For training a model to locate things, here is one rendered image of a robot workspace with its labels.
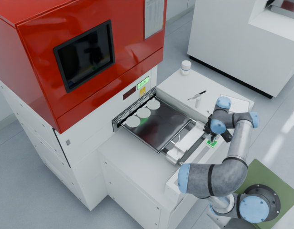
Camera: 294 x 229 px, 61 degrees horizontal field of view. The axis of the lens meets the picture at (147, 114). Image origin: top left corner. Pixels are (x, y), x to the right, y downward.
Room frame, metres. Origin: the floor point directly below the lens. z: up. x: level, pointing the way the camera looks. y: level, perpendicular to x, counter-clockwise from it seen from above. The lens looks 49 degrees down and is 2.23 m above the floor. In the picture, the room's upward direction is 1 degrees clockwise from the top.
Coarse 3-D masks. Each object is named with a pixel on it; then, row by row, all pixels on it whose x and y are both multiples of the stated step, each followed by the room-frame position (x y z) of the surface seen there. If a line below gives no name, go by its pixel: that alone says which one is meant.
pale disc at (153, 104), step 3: (147, 102) 1.27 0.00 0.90; (150, 102) 1.27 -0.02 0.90; (153, 102) 1.27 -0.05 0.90; (156, 102) 1.27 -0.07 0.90; (159, 102) 1.27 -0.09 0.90; (147, 105) 1.23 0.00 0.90; (150, 105) 1.23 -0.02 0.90; (153, 105) 1.24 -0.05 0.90; (156, 105) 1.24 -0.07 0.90; (159, 105) 1.24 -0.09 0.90; (150, 108) 1.21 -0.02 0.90; (153, 108) 1.21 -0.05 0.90; (156, 108) 1.21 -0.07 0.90
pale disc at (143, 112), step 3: (141, 108) 1.21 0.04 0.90; (144, 108) 1.21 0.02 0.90; (138, 111) 1.17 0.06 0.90; (141, 111) 1.18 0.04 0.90; (144, 111) 1.18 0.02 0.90; (147, 111) 1.18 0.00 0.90; (150, 111) 1.18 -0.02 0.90; (138, 114) 1.15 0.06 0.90; (141, 114) 1.15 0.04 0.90; (144, 114) 1.15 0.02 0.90; (147, 114) 1.15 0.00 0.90; (141, 117) 1.12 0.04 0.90; (144, 117) 1.12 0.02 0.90
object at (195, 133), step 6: (192, 132) 1.01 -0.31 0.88; (198, 132) 1.01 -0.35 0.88; (204, 132) 1.02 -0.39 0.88; (186, 138) 0.96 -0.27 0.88; (192, 138) 0.96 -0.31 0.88; (198, 138) 0.97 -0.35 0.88; (186, 144) 0.91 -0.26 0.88; (192, 144) 0.91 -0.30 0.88; (174, 150) 0.87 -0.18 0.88; (180, 156) 0.82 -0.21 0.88; (174, 162) 0.78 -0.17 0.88
